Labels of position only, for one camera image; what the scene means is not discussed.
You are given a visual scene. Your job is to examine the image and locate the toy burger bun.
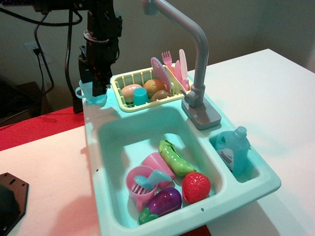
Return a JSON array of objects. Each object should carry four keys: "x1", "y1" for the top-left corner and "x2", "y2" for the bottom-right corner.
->
[{"x1": 121, "y1": 84, "x2": 142, "y2": 103}]

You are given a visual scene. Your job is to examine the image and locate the green toy pea pod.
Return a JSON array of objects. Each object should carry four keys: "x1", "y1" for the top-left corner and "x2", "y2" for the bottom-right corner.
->
[{"x1": 158, "y1": 140, "x2": 196, "y2": 177}]

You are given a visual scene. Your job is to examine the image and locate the pink toy mug upright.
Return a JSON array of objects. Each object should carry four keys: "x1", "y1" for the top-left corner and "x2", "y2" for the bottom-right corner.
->
[{"x1": 126, "y1": 166, "x2": 158, "y2": 212}]

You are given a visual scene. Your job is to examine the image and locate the pink toy cup lying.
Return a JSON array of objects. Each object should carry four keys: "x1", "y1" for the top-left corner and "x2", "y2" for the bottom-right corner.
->
[{"x1": 141, "y1": 152, "x2": 175, "y2": 189}]

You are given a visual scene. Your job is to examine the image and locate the blue toy spoon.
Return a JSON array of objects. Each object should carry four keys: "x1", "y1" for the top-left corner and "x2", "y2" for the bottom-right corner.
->
[{"x1": 133, "y1": 170, "x2": 172, "y2": 191}]

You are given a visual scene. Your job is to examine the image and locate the teal plastic toy sink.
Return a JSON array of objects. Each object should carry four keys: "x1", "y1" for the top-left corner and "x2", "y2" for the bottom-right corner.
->
[{"x1": 83, "y1": 82, "x2": 281, "y2": 236}]

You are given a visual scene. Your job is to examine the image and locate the dark box in background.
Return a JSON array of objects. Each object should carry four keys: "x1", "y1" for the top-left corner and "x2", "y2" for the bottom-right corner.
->
[{"x1": 0, "y1": 79, "x2": 52, "y2": 127}]

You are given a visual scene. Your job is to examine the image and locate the black corrugated cable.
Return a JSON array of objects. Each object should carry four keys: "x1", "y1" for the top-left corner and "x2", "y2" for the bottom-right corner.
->
[{"x1": 64, "y1": 9, "x2": 80, "y2": 99}]

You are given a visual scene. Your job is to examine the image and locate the yellow plastic dish rack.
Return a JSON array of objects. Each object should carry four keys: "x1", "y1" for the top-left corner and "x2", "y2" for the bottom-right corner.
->
[{"x1": 111, "y1": 66, "x2": 187, "y2": 113}]

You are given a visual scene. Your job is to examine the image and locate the brown toy food piece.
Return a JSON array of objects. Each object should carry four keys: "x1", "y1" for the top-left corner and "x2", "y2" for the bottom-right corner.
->
[{"x1": 149, "y1": 90, "x2": 172, "y2": 102}]

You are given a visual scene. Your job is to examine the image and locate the black power cable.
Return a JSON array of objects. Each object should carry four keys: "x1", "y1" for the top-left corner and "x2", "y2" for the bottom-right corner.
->
[{"x1": 34, "y1": 12, "x2": 55, "y2": 99}]

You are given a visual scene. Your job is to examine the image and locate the grey toy faucet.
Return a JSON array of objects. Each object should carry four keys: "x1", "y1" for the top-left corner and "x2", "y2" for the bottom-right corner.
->
[{"x1": 142, "y1": 0, "x2": 221, "y2": 130}]

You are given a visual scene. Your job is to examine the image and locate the small teal toy cup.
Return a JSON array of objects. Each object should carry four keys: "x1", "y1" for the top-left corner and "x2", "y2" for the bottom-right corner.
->
[{"x1": 133, "y1": 88, "x2": 149, "y2": 106}]

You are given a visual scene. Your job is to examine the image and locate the pink toy plate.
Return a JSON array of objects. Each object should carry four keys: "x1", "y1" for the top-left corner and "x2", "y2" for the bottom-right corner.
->
[{"x1": 150, "y1": 57, "x2": 171, "y2": 92}]

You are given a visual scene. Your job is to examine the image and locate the blue toy detergent bottle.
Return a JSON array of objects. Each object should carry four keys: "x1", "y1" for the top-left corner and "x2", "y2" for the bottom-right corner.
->
[{"x1": 214, "y1": 126, "x2": 251, "y2": 176}]

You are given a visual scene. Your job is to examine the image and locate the red toy strawberry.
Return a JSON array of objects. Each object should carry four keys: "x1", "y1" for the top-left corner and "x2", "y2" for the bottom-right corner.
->
[{"x1": 182, "y1": 172, "x2": 211, "y2": 204}]

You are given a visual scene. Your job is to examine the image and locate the red cloth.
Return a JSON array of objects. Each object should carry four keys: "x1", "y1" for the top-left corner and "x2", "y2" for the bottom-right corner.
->
[{"x1": 0, "y1": 107, "x2": 84, "y2": 151}]

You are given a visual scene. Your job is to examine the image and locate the purple toy eggplant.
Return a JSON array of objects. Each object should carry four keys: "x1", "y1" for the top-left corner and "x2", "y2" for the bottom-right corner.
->
[{"x1": 138, "y1": 187, "x2": 182, "y2": 225}]

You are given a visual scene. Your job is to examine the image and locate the pink toy knife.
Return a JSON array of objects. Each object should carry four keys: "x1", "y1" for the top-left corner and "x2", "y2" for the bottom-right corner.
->
[{"x1": 179, "y1": 49, "x2": 188, "y2": 80}]

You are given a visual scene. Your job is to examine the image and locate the pink fork in mug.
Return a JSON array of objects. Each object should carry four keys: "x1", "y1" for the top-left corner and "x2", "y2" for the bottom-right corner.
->
[{"x1": 131, "y1": 183, "x2": 147, "y2": 195}]

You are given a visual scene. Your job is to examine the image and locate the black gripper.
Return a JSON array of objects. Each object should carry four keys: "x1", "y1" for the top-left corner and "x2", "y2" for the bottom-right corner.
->
[{"x1": 78, "y1": 29, "x2": 121, "y2": 97}]

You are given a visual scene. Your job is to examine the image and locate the white wall outlet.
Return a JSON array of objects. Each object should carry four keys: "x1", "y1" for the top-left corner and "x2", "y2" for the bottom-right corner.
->
[{"x1": 24, "y1": 41, "x2": 52, "y2": 65}]

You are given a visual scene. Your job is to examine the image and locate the pink toy fork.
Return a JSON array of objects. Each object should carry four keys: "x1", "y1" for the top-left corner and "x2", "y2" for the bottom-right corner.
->
[{"x1": 161, "y1": 51, "x2": 173, "y2": 71}]

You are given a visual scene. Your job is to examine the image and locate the toy potato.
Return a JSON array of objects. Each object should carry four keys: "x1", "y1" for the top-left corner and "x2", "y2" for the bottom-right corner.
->
[{"x1": 143, "y1": 79, "x2": 165, "y2": 98}]

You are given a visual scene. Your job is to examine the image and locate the translucent blue toy cup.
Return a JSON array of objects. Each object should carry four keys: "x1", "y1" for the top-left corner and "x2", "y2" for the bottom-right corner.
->
[{"x1": 75, "y1": 80, "x2": 107, "y2": 104}]

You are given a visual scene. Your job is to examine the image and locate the black mount plate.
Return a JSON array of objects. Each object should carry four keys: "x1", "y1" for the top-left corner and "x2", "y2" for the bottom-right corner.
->
[{"x1": 0, "y1": 173, "x2": 29, "y2": 236}]

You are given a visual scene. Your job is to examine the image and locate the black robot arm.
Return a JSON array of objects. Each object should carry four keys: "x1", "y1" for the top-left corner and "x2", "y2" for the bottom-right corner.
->
[{"x1": 0, "y1": 0, "x2": 123, "y2": 97}]

